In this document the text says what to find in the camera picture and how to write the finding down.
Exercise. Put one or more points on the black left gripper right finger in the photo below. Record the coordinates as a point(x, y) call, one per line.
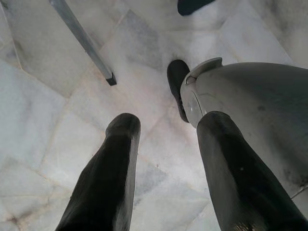
point(235, 183)

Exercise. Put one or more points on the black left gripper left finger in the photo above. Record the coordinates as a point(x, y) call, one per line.
point(106, 183)

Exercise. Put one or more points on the black robot foot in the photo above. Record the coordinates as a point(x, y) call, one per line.
point(176, 77)

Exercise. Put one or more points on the navy blue shirt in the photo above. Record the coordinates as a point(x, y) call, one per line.
point(195, 6)

